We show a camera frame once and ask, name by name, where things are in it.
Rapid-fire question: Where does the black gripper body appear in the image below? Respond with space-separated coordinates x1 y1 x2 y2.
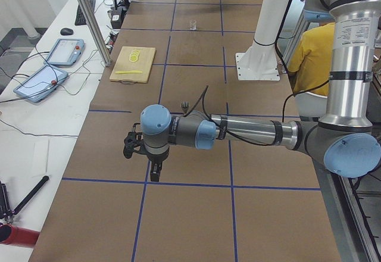
133 123 170 163

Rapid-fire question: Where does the steel double jigger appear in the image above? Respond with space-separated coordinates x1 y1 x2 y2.
180 101 190 114

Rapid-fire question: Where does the clear glass cup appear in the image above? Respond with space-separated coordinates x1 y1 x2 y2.
189 20 197 31

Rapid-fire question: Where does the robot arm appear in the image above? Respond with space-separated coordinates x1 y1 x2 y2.
123 0 380 182

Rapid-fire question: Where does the yellow plastic knife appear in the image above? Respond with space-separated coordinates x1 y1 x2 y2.
115 70 143 74

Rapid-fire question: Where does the wooden cutting board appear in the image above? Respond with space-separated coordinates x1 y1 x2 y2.
110 46 156 83

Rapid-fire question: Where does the black rod tool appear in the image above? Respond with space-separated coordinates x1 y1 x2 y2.
13 175 49 216

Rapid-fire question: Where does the teach pendant near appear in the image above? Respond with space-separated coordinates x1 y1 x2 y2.
14 65 68 103

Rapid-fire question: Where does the teach pendant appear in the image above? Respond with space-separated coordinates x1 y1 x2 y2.
14 65 68 103
45 38 85 67

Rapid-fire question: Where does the teach pendant far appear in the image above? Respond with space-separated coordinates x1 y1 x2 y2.
45 38 85 67

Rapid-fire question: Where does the black box device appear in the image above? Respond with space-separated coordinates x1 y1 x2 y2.
110 7 124 29

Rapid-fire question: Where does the black computer mouse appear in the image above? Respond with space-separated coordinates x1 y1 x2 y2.
60 27 74 36

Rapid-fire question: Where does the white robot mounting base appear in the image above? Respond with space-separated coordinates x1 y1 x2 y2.
236 0 289 81

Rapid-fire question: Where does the black keyboard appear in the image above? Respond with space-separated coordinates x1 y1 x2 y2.
74 0 96 26

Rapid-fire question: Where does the red cylinder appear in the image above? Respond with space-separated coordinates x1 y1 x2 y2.
1 224 40 248

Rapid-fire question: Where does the white chair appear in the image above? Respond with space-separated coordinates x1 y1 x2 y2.
295 92 327 118

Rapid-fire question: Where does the person in yellow shirt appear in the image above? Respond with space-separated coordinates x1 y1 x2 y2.
288 23 335 96

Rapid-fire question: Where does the aluminium frame post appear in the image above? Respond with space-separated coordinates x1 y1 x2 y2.
77 0 111 67

